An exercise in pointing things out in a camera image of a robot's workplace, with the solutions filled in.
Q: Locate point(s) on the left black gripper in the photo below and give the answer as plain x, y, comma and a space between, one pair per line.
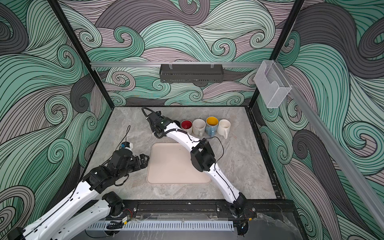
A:
144, 163

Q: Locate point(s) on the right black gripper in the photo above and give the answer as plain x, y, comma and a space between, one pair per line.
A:
154, 126

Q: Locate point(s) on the cream white mug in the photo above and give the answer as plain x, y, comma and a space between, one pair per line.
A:
187, 126

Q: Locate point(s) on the cream speckled mug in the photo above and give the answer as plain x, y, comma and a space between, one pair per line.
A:
199, 126

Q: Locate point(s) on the blue butterfly mug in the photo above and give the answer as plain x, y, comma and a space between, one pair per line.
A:
212, 124

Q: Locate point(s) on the black mug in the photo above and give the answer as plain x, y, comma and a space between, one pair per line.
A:
177, 123

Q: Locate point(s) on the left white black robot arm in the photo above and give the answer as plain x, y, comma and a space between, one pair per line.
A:
120, 165

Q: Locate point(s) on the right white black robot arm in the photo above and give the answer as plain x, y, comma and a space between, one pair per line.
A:
202, 157

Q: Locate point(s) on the pink rectangular tray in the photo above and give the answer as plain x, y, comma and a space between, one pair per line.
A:
170, 164

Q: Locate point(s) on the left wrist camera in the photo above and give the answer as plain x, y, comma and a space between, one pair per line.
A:
126, 145

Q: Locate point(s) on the black wall shelf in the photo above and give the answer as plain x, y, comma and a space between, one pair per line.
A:
191, 73

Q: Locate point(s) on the white slotted cable duct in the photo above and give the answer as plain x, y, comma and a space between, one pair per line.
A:
179, 226

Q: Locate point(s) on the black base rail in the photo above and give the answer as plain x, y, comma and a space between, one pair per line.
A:
217, 208

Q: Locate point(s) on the clear acrylic wall holder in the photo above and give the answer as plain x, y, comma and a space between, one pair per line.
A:
273, 83

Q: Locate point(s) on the aluminium wall rail right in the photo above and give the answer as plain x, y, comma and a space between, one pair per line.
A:
367, 194

